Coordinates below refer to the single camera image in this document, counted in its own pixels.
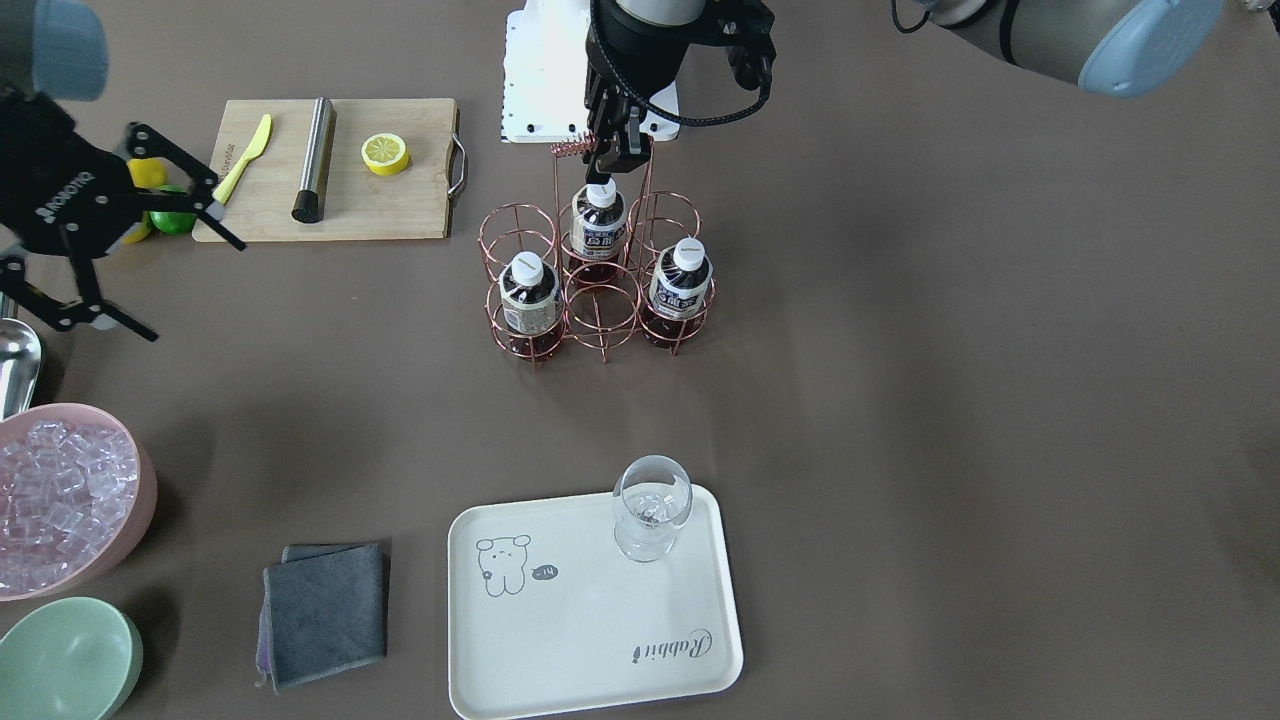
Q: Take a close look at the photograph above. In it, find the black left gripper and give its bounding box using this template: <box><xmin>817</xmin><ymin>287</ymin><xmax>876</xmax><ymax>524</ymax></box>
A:
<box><xmin>582</xmin><ymin>29</ymin><xmax>691</xmax><ymax>176</ymax></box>

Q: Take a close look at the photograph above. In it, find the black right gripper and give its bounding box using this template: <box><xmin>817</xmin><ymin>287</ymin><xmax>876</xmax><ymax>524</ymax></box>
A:
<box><xmin>1</xmin><ymin>88</ymin><xmax>247</xmax><ymax>342</ymax></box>

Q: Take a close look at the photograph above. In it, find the copper wire bottle basket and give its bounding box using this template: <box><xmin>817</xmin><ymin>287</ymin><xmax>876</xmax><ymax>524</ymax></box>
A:
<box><xmin>477</xmin><ymin>169</ymin><xmax>716</xmax><ymax>366</ymax></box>

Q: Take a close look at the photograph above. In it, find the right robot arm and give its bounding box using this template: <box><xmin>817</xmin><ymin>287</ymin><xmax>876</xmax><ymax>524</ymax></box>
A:
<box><xmin>1</xmin><ymin>1</ymin><xmax>244</xmax><ymax>341</ymax></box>

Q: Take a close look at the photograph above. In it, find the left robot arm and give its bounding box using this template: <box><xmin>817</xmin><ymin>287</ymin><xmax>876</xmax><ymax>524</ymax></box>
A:
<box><xmin>582</xmin><ymin>1</ymin><xmax>1224</xmax><ymax>184</ymax></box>

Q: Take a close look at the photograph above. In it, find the tea bottle rear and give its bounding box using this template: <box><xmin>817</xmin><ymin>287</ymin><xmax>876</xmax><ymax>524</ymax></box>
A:
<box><xmin>570</xmin><ymin>179</ymin><xmax>626</xmax><ymax>287</ymax></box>

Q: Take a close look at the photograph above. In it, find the tea bottle middle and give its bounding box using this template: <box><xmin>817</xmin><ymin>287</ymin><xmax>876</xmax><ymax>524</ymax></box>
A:
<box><xmin>499</xmin><ymin>251</ymin><xmax>564</xmax><ymax>363</ymax></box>

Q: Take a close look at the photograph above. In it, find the yellow lemon lower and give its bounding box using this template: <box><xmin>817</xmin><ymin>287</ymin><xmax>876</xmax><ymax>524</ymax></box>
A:
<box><xmin>120</xmin><ymin>215</ymin><xmax>154</xmax><ymax>243</ymax></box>

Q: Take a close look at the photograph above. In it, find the yellow lemon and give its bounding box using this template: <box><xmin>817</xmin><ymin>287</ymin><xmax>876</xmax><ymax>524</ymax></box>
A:
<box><xmin>125</xmin><ymin>158</ymin><xmax>169</xmax><ymax>190</ymax></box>
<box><xmin>120</xmin><ymin>215</ymin><xmax>154</xmax><ymax>243</ymax></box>

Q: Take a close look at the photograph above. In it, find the green lime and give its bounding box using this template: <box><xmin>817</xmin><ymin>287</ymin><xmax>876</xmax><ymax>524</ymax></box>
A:
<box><xmin>146</xmin><ymin>210</ymin><xmax>197</xmax><ymax>234</ymax></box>

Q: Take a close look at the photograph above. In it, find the yellow lemon upper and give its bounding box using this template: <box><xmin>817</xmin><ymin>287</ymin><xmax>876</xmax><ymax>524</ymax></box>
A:
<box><xmin>125</xmin><ymin>158</ymin><xmax>169</xmax><ymax>190</ymax></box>

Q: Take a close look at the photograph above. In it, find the yellow plastic knife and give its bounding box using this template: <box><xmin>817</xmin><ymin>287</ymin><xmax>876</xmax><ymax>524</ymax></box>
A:
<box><xmin>212</xmin><ymin>114</ymin><xmax>274</xmax><ymax>205</ymax></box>

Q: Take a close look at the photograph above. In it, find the steel ice scoop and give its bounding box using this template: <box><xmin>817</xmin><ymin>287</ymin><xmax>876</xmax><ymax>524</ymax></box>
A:
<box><xmin>1</xmin><ymin>295</ymin><xmax>44</xmax><ymax>419</ymax></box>

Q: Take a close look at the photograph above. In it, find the steel muddler black tip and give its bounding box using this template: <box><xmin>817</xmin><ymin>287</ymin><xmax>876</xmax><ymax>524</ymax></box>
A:
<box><xmin>291</xmin><ymin>97</ymin><xmax>337</xmax><ymax>224</ymax></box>

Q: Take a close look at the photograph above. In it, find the bamboo cutting board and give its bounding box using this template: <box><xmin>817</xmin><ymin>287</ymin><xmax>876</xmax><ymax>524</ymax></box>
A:
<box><xmin>209</xmin><ymin>97</ymin><xmax>465</xmax><ymax>243</ymax></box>

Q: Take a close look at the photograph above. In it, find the half lemon slice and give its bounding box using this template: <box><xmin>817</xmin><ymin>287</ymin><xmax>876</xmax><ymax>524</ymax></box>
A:
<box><xmin>360</xmin><ymin>132</ymin><xmax>411</xmax><ymax>177</ymax></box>

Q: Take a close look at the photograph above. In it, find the pink bowl of ice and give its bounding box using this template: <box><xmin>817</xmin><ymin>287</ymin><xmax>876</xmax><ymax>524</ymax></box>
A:
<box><xmin>1</xmin><ymin>404</ymin><xmax>157</xmax><ymax>602</ymax></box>

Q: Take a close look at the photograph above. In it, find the clear wine glass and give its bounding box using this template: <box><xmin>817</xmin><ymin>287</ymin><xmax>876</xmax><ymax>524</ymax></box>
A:
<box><xmin>612</xmin><ymin>454</ymin><xmax>692</xmax><ymax>562</ymax></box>

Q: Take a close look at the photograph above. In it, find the green bowl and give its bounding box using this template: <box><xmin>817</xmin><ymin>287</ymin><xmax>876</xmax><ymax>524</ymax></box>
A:
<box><xmin>1</xmin><ymin>597</ymin><xmax>143</xmax><ymax>719</ymax></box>

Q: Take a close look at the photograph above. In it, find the grey folded cloth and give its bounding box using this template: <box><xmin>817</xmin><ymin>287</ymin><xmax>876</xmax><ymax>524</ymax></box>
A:
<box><xmin>255</xmin><ymin>543</ymin><xmax>389</xmax><ymax>693</ymax></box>

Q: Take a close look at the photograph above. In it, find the cream rabbit tray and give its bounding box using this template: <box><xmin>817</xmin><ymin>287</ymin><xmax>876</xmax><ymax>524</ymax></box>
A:
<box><xmin>447</xmin><ymin>486</ymin><xmax>744</xmax><ymax>719</ymax></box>

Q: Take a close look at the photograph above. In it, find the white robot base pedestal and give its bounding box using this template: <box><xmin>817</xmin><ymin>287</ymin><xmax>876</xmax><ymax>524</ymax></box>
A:
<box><xmin>502</xmin><ymin>1</ymin><xmax>705</xmax><ymax>143</ymax></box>

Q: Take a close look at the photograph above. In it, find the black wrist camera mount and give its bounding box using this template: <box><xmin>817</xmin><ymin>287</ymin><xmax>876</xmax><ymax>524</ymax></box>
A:
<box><xmin>695</xmin><ymin>1</ymin><xmax>776</xmax><ymax>95</ymax></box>

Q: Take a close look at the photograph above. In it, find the tea bottle near handle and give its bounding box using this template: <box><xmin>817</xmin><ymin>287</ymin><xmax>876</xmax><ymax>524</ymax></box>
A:
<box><xmin>643</xmin><ymin>237</ymin><xmax>713</xmax><ymax>348</ymax></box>

